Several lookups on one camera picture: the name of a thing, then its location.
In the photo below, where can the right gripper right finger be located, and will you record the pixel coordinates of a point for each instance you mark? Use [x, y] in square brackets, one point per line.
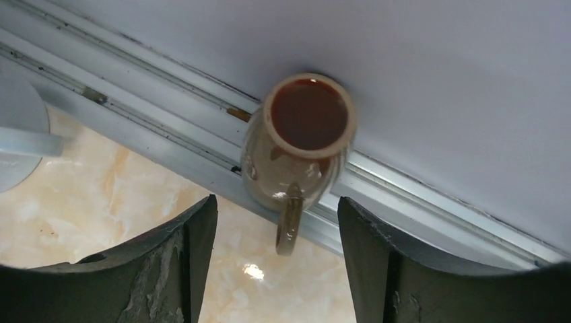
[395, 277]

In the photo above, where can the metal corner frame rail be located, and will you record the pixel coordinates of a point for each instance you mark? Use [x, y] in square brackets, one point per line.
[194, 124]

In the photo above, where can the light blue white mug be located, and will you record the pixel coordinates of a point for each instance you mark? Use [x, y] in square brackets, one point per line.
[26, 135]

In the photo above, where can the small brown striped cup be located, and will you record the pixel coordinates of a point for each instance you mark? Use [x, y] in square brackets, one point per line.
[296, 147]

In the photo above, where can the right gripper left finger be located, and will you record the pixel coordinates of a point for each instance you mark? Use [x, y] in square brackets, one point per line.
[157, 276]

